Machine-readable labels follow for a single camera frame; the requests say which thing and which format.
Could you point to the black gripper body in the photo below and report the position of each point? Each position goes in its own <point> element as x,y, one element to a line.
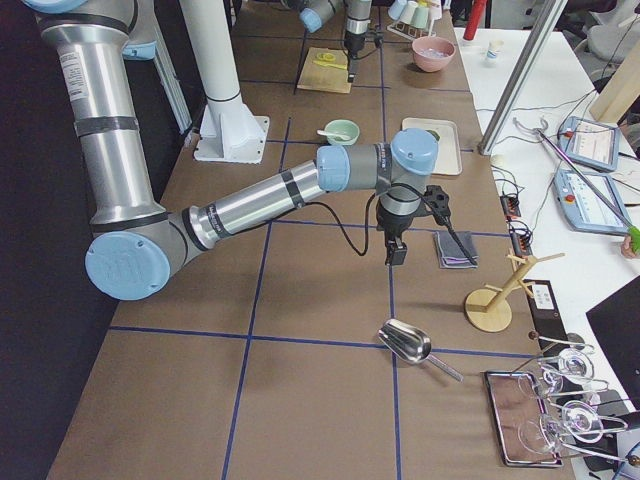
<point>391,223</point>
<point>354,47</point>

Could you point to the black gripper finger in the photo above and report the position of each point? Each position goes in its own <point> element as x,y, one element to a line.
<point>396,251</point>
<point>351,70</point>

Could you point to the light green bowl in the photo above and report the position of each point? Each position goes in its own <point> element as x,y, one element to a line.
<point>344,126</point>

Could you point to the white plastic spoon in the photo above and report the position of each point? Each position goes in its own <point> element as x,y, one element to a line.
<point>335,135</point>

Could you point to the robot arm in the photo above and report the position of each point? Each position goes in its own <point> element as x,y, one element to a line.
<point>357,25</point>
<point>138,245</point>

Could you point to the pink bowl with ice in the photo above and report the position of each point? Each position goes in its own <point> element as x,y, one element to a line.
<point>432,53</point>

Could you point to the bamboo cutting board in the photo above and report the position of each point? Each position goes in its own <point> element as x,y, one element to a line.
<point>317,78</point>

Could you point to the yellow plastic knife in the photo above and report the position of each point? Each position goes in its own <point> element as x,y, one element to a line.
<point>330,64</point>

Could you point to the white rabbit tray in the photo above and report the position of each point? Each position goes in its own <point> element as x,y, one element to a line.
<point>449,162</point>

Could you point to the light blue cup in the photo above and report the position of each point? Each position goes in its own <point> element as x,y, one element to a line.
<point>396,9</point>

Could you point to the grey folded cloth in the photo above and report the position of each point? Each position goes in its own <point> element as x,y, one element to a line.
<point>449,252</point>

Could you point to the white cup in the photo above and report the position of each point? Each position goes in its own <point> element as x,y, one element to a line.
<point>408,11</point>

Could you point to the green avocado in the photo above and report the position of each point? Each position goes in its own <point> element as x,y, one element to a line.
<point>434,134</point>

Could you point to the mint green cup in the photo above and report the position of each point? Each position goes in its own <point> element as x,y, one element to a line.
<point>420,16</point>

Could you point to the black power strip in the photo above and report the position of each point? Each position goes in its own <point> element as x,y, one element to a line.
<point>520,233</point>

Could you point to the metal scoop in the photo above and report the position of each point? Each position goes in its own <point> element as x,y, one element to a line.
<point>413,346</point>

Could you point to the wooden mug tree stand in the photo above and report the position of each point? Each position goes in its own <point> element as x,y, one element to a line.
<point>487,308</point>

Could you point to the red cylinder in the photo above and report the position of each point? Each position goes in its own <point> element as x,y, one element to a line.
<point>477,11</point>

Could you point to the paper cup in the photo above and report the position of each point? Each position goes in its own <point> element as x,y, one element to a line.
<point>492,52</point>

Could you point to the teach pendant tablet near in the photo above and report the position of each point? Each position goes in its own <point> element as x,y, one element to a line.
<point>582,209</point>

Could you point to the teach pendant tablet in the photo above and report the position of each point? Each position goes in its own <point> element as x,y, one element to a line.
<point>582,209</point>
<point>590,143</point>

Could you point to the black box with label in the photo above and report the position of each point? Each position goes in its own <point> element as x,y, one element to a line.
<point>544,310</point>

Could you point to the teach pendant tablet far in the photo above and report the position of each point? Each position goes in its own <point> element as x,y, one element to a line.
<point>590,143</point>

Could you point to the reacher grabber tool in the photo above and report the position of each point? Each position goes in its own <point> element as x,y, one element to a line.
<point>632,231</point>

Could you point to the metal glass rack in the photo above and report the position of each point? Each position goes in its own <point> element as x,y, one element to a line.
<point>565,383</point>

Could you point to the white wire cup rack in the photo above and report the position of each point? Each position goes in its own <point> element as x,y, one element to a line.
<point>406,30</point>

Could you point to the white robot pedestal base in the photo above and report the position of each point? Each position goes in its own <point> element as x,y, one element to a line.
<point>229,131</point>

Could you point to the aluminium frame post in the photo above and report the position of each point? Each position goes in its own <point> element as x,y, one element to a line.
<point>538,36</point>

